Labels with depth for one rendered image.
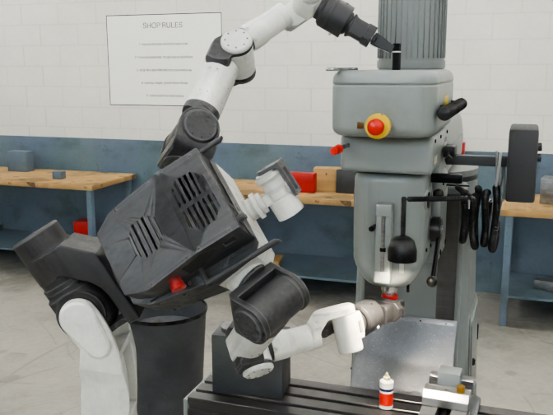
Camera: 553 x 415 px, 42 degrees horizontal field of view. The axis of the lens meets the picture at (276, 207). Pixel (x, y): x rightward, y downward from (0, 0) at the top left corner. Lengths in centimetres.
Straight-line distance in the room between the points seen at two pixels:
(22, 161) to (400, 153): 594
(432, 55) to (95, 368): 124
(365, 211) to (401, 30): 54
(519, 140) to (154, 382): 242
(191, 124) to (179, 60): 525
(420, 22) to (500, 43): 404
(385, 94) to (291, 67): 472
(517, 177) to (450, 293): 48
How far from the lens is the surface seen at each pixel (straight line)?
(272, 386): 222
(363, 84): 176
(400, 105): 174
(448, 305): 244
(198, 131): 162
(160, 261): 147
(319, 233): 653
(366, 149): 186
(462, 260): 240
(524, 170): 216
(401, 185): 190
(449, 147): 201
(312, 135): 642
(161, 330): 375
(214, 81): 175
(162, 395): 392
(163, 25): 694
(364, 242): 195
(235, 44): 179
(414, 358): 245
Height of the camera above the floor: 190
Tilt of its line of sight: 11 degrees down
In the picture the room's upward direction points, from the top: straight up
